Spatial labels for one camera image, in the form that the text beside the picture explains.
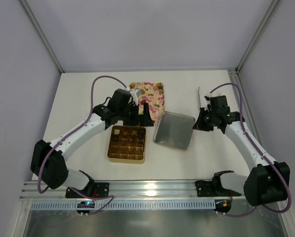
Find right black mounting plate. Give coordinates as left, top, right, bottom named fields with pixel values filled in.
left=194, top=180, right=241, bottom=197

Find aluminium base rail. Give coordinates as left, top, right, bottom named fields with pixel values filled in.
left=20, top=179, right=247, bottom=200

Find metal tongs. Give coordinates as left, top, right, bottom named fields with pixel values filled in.
left=197, top=87, right=212, bottom=111

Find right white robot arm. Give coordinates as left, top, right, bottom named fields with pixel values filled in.
left=193, top=96, right=291, bottom=206

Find black mounting plate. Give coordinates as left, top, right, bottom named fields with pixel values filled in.
left=194, top=180, right=241, bottom=197
left=65, top=181, right=110, bottom=198

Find gold chocolate box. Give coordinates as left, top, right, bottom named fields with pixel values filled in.
left=107, top=125, right=147, bottom=164

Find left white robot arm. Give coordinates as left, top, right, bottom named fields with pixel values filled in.
left=30, top=88, right=143, bottom=197

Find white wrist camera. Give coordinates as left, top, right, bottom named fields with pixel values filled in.
left=126, top=87, right=142, bottom=105
left=204, top=93, right=213, bottom=103

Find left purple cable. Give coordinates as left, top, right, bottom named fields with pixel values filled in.
left=37, top=75, right=128, bottom=215

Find floral tray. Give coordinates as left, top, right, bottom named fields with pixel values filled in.
left=127, top=82, right=165, bottom=125

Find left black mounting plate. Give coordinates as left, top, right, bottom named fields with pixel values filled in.
left=65, top=181, right=110, bottom=198

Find white chocolate piece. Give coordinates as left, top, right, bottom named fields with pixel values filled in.
left=114, top=129, right=120, bottom=135

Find perforated cable duct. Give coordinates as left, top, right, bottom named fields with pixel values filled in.
left=31, top=198, right=216, bottom=211

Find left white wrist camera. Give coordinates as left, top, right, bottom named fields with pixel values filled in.
left=126, top=87, right=142, bottom=105

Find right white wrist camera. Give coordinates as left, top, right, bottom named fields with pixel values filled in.
left=204, top=93, right=213, bottom=103

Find silver tin lid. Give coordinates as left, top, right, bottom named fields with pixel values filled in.
left=153, top=111, right=195, bottom=151

